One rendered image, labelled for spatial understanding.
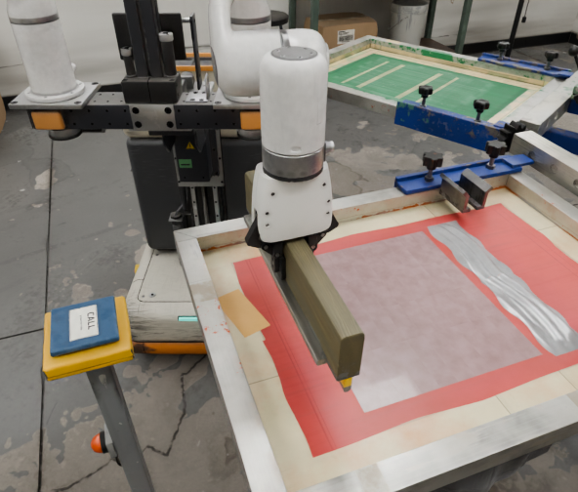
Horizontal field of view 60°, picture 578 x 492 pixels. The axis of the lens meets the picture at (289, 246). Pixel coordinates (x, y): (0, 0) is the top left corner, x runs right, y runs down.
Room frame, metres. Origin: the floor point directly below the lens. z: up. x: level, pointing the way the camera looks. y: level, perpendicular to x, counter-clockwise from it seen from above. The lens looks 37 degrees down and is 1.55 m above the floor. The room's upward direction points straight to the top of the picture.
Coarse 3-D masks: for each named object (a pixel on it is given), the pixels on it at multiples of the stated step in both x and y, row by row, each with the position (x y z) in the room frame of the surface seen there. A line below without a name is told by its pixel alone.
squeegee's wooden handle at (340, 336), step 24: (288, 240) 0.54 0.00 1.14; (288, 264) 0.52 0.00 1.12; (312, 264) 0.49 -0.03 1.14; (312, 288) 0.45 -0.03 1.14; (312, 312) 0.44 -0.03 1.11; (336, 312) 0.40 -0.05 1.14; (336, 336) 0.37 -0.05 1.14; (360, 336) 0.37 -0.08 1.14; (336, 360) 0.37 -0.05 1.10; (360, 360) 0.37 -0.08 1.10
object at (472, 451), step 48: (384, 192) 0.91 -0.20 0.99; (432, 192) 0.93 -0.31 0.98; (528, 192) 0.93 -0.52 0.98; (192, 240) 0.74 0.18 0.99; (240, 240) 0.78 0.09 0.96; (192, 288) 0.61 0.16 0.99; (240, 384) 0.42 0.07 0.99; (240, 432) 0.35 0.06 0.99; (480, 432) 0.35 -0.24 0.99; (528, 432) 0.35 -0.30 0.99; (576, 432) 0.37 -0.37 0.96; (336, 480) 0.29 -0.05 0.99; (384, 480) 0.29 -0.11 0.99; (432, 480) 0.29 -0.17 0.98
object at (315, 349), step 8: (248, 216) 0.69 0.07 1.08; (248, 224) 0.67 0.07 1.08; (264, 256) 0.58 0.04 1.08; (272, 272) 0.55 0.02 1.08; (280, 280) 0.53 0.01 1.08; (280, 288) 0.51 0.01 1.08; (288, 288) 0.51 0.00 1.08; (288, 296) 0.50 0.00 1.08; (288, 304) 0.48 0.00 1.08; (296, 304) 0.48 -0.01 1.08; (296, 312) 0.47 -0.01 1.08; (296, 320) 0.45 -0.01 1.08; (304, 320) 0.45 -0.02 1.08; (304, 328) 0.44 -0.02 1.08; (304, 336) 0.43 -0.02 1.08; (312, 336) 0.43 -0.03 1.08; (312, 344) 0.41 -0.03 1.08; (312, 352) 0.40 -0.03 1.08; (320, 352) 0.40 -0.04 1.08; (320, 360) 0.39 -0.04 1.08
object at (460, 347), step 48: (480, 288) 0.65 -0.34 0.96; (576, 288) 0.65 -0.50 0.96; (288, 336) 0.54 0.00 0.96; (384, 336) 0.54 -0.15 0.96; (432, 336) 0.54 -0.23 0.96; (480, 336) 0.54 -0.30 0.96; (528, 336) 0.54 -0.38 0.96; (288, 384) 0.45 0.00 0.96; (336, 384) 0.45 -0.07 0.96; (384, 384) 0.45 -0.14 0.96; (432, 384) 0.45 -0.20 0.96; (480, 384) 0.45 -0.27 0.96; (336, 432) 0.37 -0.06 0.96
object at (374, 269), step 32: (416, 224) 0.85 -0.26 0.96; (480, 224) 0.85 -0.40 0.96; (512, 224) 0.85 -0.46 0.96; (320, 256) 0.74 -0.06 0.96; (352, 256) 0.74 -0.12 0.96; (384, 256) 0.74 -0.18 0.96; (416, 256) 0.74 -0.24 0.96; (448, 256) 0.74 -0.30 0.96; (512, 256) 0.74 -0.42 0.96; (544, 256) 0.74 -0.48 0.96; (256, 288) 0.65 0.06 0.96; (352, 288) 0.65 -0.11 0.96; (384, 288) 0.65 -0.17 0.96; (416, 288) 0.65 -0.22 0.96; (448, 288) 0.65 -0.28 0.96; (288, 320) 0.57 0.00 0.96
